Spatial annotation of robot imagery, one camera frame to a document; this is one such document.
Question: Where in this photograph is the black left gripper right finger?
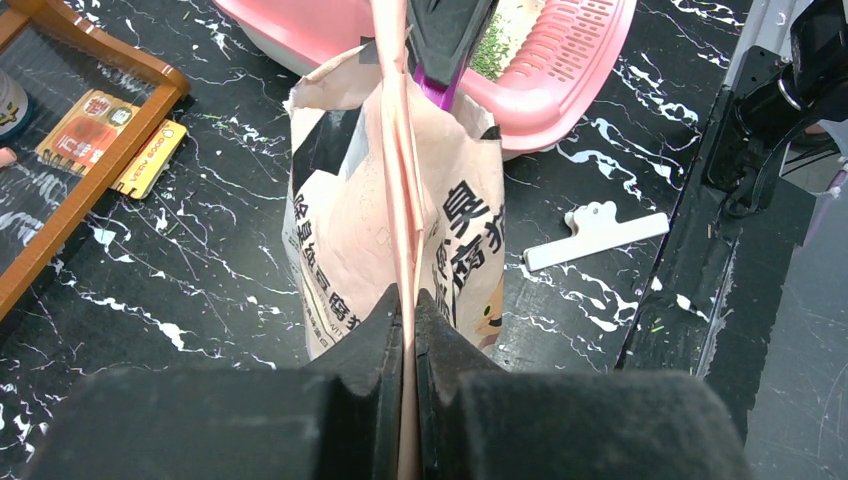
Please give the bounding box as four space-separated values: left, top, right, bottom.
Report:
415 291 752 479

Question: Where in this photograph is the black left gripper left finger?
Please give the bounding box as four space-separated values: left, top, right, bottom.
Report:
24 286 402 479

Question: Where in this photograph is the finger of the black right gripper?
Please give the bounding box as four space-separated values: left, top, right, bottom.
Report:
407 0 498 87

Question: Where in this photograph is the purple litter scoop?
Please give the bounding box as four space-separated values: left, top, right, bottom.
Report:
414 64 466 112

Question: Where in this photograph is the pink cat litter box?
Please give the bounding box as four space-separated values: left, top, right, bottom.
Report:
216 1 636 158

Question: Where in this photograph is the cat litter bag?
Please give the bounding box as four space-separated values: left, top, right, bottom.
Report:
282 1 505 479

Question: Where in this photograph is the grey bag sealing clip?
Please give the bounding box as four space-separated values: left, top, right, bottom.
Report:
523 201 670 272

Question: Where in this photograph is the orange wooden shelf rack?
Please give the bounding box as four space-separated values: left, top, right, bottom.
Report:
1 1 190 312

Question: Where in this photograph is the orange snack packet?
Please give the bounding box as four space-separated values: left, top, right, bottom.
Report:
36 89 187 200

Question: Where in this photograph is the small glass jar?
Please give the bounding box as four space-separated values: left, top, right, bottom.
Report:
0 71 34 141

